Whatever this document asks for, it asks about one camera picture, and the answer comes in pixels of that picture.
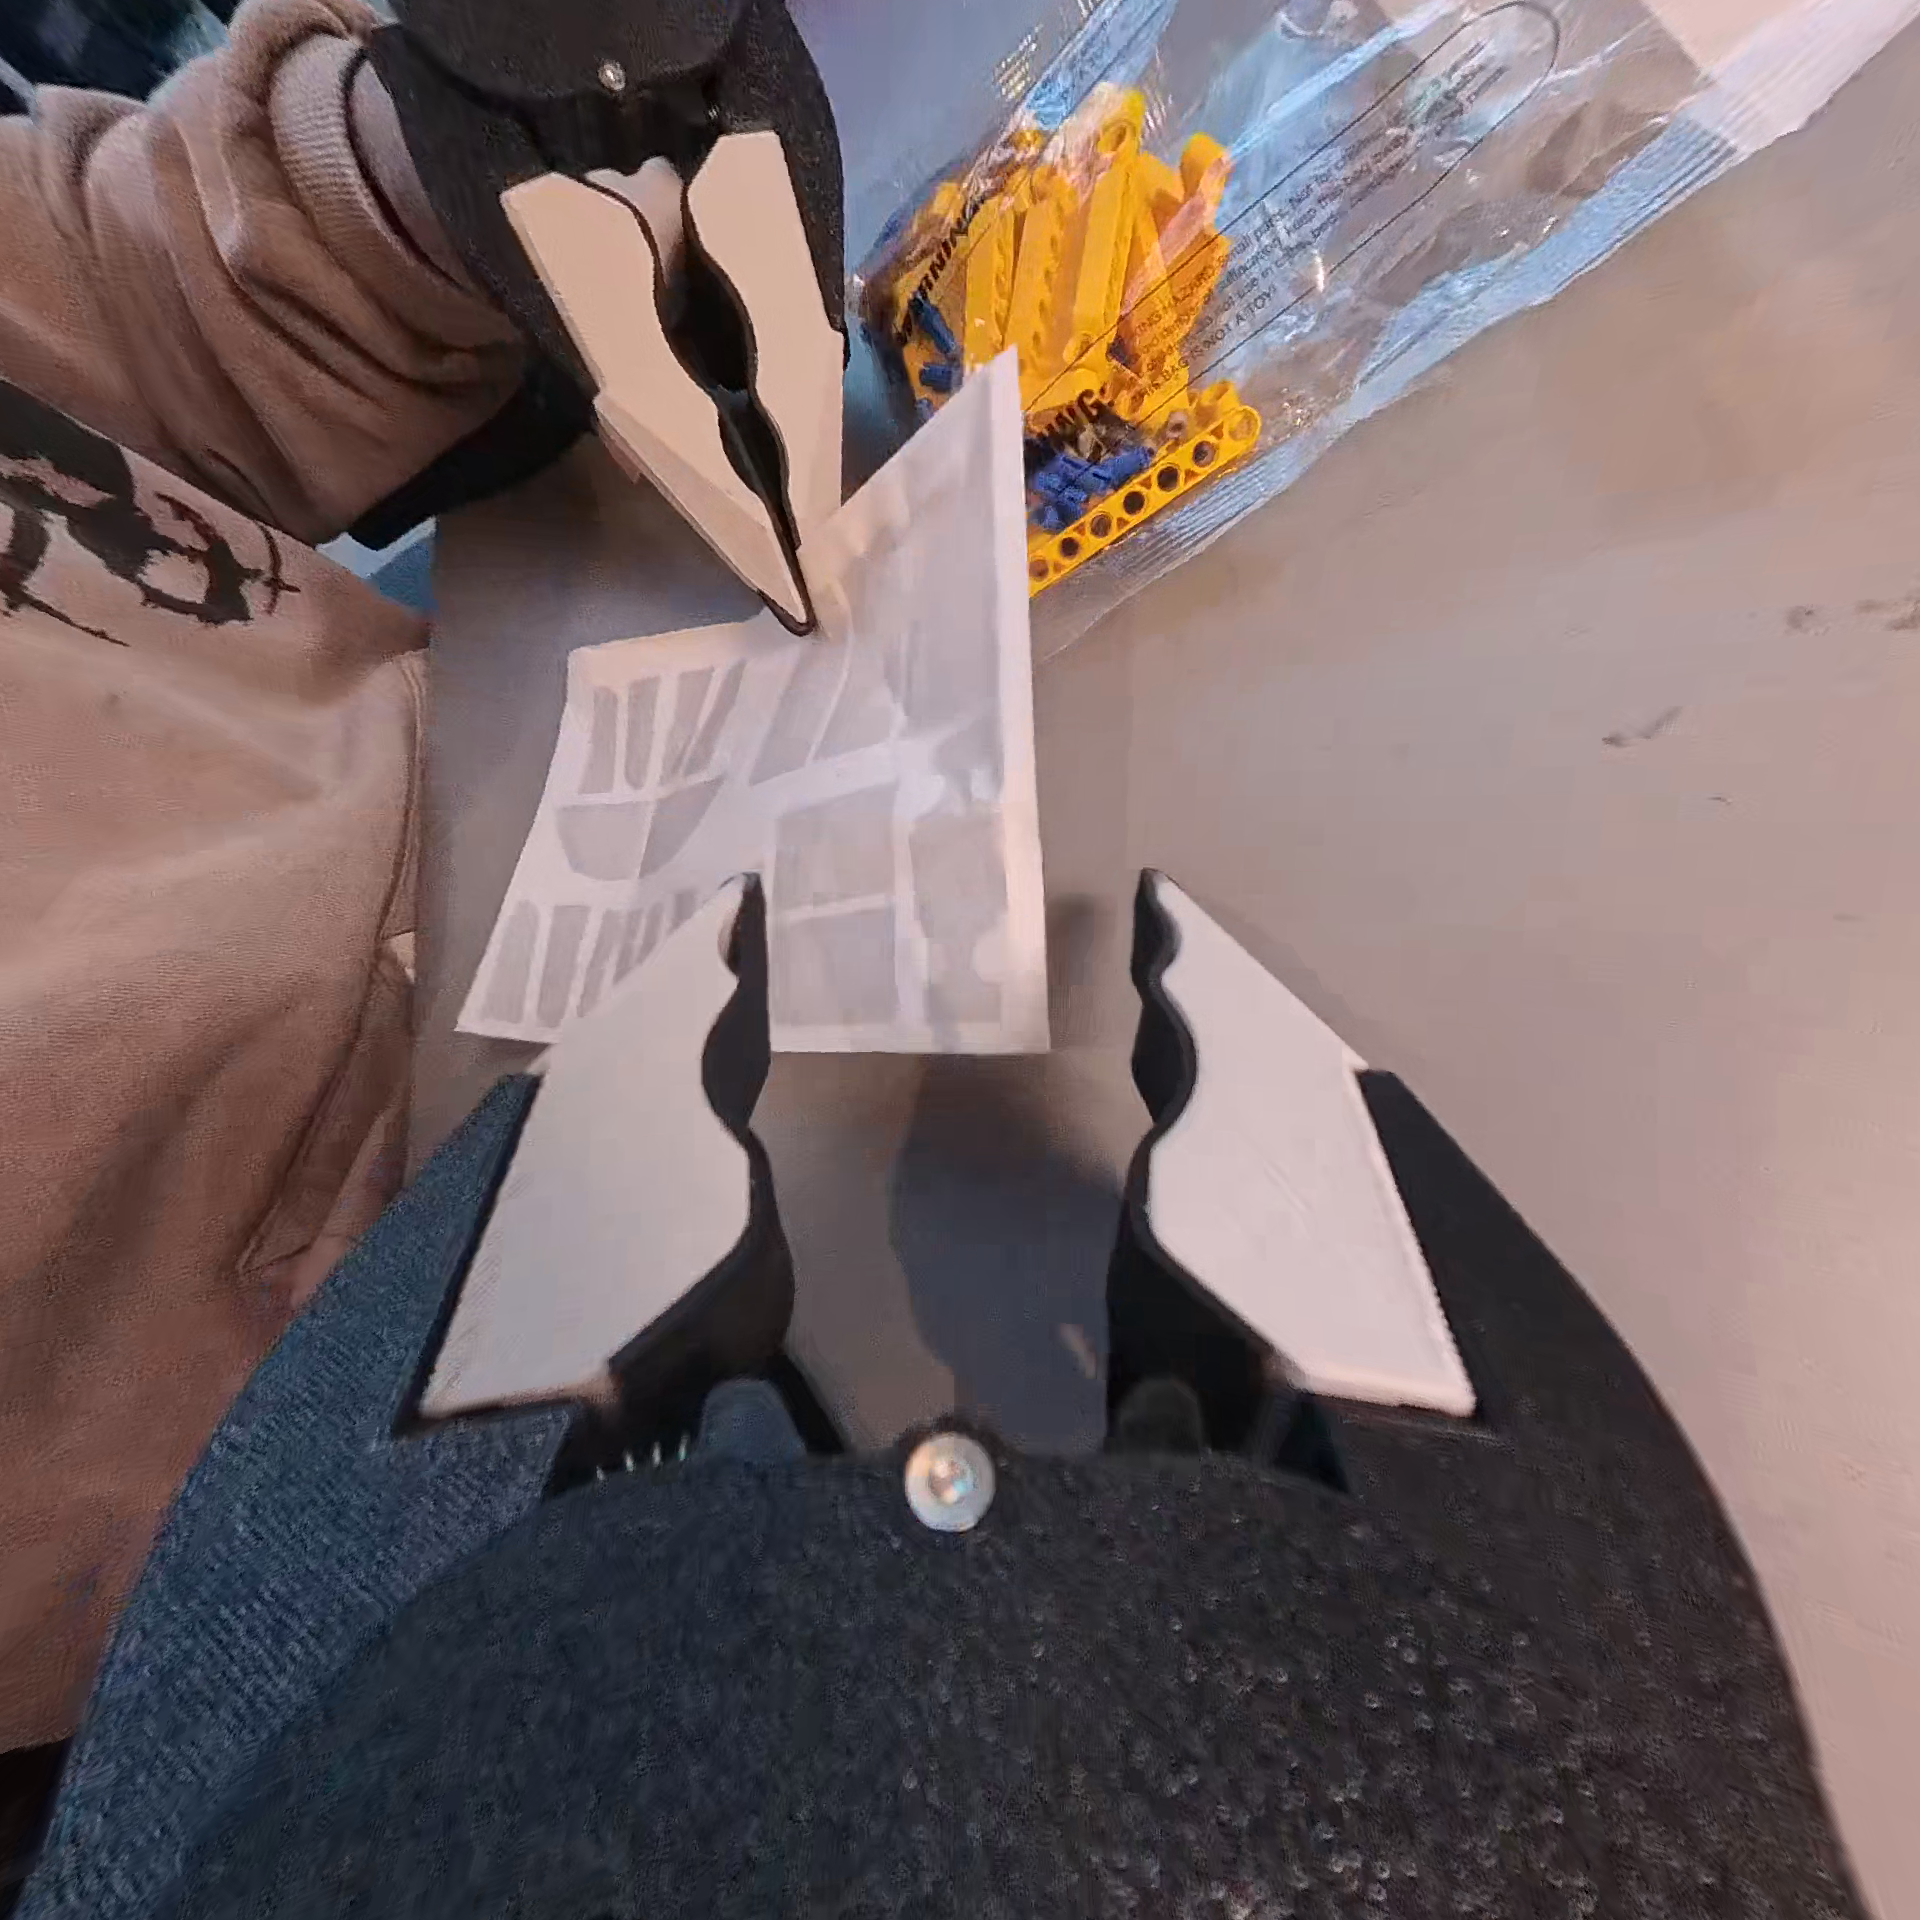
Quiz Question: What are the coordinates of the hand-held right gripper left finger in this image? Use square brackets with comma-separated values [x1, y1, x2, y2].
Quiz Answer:
[421, 871, 842, 1454]

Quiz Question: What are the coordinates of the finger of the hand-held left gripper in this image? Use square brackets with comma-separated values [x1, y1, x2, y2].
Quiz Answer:
[682, 131, 852, 593]
[502, 155, 821, 632]

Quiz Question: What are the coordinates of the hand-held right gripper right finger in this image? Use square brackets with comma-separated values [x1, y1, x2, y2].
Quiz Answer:
[1107, 870, 1481, 1454]

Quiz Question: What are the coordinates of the white sticker sheet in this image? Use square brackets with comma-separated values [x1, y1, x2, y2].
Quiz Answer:
[454, 347, 1053, 1055]

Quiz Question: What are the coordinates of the large clear plastic bag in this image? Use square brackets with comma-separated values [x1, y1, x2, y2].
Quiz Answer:
[847, 0, 1920, 661]

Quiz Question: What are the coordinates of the person's left forearm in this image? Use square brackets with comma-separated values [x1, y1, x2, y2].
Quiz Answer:
[0, 0, 528, 542]

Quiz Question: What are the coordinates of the grey desk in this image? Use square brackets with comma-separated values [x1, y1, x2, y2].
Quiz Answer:
[404, 0, 1920, 1920]

